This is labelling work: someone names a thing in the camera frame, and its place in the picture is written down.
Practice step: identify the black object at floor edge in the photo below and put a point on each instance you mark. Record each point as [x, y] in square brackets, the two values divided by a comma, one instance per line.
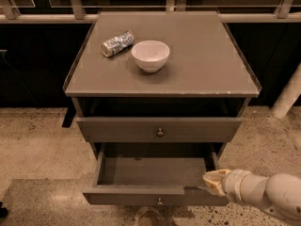
[3, 211]

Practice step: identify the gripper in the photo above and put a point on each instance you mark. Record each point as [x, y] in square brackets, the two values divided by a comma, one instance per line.
[231, 183]

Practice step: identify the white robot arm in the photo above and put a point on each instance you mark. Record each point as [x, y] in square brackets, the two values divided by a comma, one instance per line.
[278, 196]

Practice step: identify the grey top drawer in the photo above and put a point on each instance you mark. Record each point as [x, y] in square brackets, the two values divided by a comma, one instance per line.
[150, 129]

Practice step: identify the white ceramic bowl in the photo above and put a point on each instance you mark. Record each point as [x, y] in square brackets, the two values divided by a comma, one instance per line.
[150, 55]

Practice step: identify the grey wooden drawer cabinet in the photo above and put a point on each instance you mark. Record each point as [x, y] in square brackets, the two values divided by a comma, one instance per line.
[206, 75]

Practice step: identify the white pillar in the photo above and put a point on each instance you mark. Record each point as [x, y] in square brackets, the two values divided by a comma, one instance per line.
[288, 96]

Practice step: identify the grey drawer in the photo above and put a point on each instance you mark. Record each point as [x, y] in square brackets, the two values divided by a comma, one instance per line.
[150, 129]
[154, 174]

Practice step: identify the metal window railing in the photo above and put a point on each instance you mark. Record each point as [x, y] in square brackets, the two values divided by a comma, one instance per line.
[86, 11]

